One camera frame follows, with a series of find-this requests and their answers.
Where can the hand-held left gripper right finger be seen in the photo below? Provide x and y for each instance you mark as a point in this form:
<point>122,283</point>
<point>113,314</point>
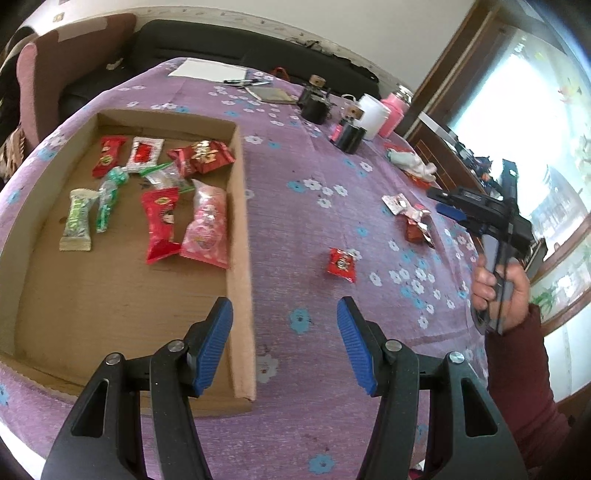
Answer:
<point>355,346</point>

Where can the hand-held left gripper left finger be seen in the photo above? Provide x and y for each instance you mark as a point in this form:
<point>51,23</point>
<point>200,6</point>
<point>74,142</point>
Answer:
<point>212,341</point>

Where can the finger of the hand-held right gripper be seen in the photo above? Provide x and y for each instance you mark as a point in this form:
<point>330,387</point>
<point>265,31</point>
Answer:
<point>443,194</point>
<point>450,211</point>

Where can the dark red snack packet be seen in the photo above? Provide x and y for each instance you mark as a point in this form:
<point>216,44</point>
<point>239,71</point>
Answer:
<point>203,157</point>
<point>415,230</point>

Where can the white patterned snack packet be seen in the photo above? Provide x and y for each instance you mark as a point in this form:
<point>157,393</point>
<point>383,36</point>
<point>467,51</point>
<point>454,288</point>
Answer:
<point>395,203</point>

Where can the small red cartoon snack packet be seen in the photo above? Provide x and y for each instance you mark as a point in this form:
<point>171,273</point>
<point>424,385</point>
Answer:
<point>341,264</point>

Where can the shallow cardboard box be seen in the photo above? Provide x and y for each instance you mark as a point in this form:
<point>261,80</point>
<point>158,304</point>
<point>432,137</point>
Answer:
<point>115,314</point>

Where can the pink clear snack packet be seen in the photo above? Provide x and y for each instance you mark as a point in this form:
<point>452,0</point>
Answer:
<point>205,226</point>

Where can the red opera girl snack packet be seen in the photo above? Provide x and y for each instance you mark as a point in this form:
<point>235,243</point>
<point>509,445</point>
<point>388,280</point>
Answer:
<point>161,221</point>

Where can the clear green-edged snack packet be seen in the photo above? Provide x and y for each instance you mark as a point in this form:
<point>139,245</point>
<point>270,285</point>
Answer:
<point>166,177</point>

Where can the green twisted candy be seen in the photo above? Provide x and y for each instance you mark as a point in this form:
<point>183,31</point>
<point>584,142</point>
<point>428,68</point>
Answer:
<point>108,194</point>

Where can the green and white snack packet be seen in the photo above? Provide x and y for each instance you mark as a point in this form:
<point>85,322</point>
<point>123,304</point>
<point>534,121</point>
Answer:
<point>76,221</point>

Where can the white red-label snack packet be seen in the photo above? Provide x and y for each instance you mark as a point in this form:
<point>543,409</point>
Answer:
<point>144,154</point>

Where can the red cartoon girl snack packet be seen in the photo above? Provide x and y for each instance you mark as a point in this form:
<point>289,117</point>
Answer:
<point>108,157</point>

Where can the person's right forearm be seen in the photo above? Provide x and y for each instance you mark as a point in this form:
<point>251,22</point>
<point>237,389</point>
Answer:
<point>521,378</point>

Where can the person's right hand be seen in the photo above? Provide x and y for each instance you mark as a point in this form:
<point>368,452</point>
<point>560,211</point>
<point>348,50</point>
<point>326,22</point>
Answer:
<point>519,295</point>

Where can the red knotted ornament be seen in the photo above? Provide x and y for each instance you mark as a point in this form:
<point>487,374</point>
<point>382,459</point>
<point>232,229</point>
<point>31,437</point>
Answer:
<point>418,181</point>

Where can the white cloth glove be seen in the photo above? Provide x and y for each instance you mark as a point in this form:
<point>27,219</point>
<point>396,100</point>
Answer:
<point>411,161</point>

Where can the pink insulated bottle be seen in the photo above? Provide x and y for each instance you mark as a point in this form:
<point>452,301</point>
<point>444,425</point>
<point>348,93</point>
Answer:
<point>400,110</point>

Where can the white plastic jar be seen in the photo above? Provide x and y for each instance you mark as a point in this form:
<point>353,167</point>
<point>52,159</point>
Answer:
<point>374,115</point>

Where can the bright window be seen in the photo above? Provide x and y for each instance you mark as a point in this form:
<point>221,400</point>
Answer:
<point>531,115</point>

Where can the black cylinder with wooden knob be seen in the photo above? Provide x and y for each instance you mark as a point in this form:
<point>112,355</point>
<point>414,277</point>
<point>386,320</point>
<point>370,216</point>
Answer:
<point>348,138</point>
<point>314,110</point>

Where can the black pen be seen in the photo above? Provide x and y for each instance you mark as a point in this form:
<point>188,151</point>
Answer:
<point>244,83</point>

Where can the white paper sheet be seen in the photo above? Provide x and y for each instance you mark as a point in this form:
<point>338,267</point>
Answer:
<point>207,70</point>

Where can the black sofa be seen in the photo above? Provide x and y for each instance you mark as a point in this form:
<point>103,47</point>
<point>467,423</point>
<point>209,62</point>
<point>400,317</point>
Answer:
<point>194,39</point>

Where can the maroon armchair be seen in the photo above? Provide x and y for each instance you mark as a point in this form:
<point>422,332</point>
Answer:
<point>69,50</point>

